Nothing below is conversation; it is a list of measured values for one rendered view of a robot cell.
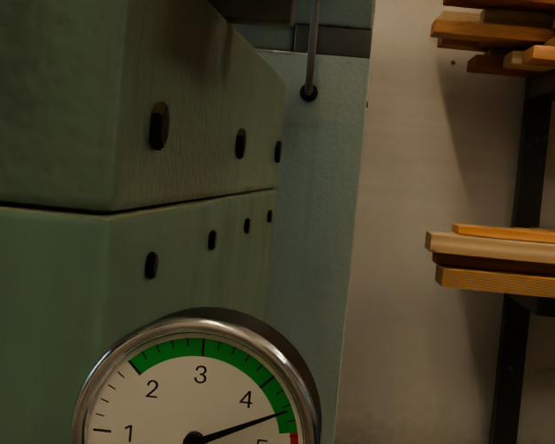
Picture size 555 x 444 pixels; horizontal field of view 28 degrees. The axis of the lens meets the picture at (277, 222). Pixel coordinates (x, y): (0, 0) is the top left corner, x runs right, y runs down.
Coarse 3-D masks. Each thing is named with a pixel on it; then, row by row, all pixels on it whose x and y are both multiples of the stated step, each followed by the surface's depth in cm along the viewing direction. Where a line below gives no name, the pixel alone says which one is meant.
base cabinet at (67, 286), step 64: (256, 192) 77; (0, 256) 34; (64, 256) 34; (128, 256) 36; (192, 256) 50; (256, 256) 79; (0, 320) 34; (64, 320) 34; (128, 320) 37; (0, 384) 34; (64, 384) 34
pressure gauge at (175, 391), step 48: (144, 336) 27; (192, 336) 27; (240, 336) 27; (96, 384) 27; (144, 384) 28; (192, 384) 28; (240, 384) 27; (288, 384) 27; (96, 432) 28; (144, 432) 28; (240, 432) 27; (288, 432) 27
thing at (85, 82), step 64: (0, 0) 34; (64, 0) 34; (128, 0) 34; (192, 0) 44; (0, 64) 34; (64, 64) 34; (128, 64) 34; (192, 64) 45; (256, 64) 68; (0, 128) 34; (64, 128) 34; (128, 128) 35; (192, 128) 47; (256, 128) 71; (0, 192) 34; (64, 192) 34; (128, 192) 36; (192, 192) 48
